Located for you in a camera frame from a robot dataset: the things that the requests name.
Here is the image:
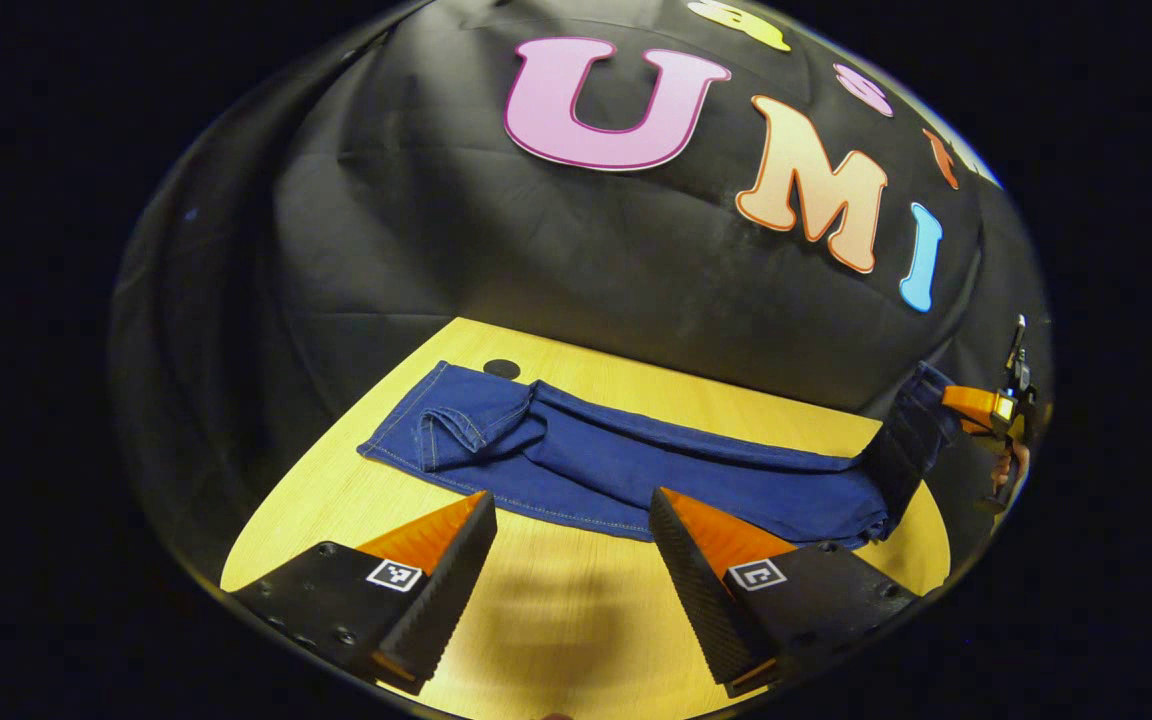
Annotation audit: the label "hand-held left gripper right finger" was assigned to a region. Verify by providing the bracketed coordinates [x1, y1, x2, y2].
[648, 487, 922, 699]

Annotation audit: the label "blue denim jeans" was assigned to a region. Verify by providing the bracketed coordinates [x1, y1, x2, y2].
[356, 360, 962, 549]

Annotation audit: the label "black backdrop cloth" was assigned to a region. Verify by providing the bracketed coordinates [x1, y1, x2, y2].
[108, 0, 1052, 591]

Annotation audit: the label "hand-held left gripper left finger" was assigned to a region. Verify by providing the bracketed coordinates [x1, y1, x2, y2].
[226, 490, 499, 696]

